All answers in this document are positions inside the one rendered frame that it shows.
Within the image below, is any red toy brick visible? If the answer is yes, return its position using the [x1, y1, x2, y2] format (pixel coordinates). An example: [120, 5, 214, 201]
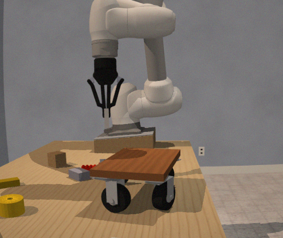
[81, 165, 96, 171]

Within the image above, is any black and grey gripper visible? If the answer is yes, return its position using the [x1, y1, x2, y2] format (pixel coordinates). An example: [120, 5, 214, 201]
[87, 58, 124, 128]

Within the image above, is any yellow cylinder with center hole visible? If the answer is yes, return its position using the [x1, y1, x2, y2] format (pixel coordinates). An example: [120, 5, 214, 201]
[0, 194, 25, 218]

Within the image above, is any olive-yellow rectangular bar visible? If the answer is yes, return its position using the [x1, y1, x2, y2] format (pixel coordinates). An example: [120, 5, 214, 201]
[0, 177, 20, 189]

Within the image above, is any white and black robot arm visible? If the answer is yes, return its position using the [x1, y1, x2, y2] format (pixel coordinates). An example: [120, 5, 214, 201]
[89, 0, 182, 136]

